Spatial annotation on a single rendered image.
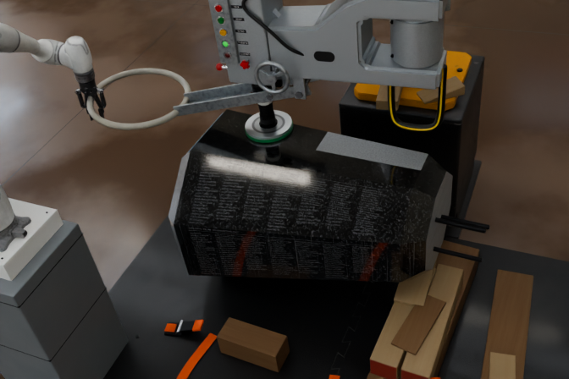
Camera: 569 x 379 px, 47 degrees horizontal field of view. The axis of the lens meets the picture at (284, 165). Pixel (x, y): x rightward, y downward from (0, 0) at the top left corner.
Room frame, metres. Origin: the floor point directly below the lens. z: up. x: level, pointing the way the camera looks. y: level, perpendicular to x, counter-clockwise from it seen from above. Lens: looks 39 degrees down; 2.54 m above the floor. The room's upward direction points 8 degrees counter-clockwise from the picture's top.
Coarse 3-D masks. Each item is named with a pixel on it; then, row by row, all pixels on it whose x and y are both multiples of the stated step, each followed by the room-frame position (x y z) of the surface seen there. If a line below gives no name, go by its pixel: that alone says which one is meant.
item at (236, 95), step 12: (240, 84) 2.52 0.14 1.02; (192, 96) 2.63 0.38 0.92; (204, 96) 2.61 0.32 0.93; (216, 96) 2.58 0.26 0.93; (228, 96) 2.44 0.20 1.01; (240, 96) 2.41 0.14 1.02; (252, 96) 2.38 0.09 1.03; (264, 96) 2.36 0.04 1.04; (276, 96) 2.34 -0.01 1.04; (288, 96) 2.32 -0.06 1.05; (300, 96) 2.26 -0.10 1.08; (180, 108) 2.53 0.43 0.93; (192, 108) 2.51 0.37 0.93; (204, 108) 2.48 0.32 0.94; (216, 108) 2.46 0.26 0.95
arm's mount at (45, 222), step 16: (16, 208) 2.05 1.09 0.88; (32, 208) 2.03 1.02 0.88; (48, 208) 2.02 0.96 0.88; (32, 224) 1.94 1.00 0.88; (48, 224) 1.95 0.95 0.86; (16, 240) 1.85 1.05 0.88; (32, 240) 1.86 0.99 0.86; (0, 256) 1.78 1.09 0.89; (16, 256) 1.78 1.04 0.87; (32, 256) 1.84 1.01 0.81; (0, 272) 1.74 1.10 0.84; (16, 272) 1.76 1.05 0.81
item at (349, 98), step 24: (480, 72) 2.80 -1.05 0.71; (480, 96) 2.87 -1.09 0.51; (360, 120) 2.62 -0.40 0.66; (384, 120) 2.56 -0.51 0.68; (408, 120) 2.50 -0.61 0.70; (432, 120) 2.45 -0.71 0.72; (456, 120) 2.40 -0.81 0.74; (384, 144) 2.56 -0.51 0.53; (408, 144) 2.51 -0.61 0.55; (432, 144) 2.46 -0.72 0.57; (456, 144) 2.39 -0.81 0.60; (456, 168) 2.39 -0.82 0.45; (456, 192) 2.39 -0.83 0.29; (456, 216) 2.45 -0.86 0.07
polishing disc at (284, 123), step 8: (280, 112) 2.50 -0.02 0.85; (248, 120) 2.47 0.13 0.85; (256, 120) 2.46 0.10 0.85; (280, 120) 2.44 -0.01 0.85; (288, 120) 2.43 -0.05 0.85; (248, 128) 2.41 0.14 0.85; (256, 128) 2.41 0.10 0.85; (272, 128) 2.39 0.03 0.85; (280, 128) 2.38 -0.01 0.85; (288, 128) 2.37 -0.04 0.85; (256, 136) 2.34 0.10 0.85; (264, 136) 2.33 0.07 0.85; (272, 136) 2.32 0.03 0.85
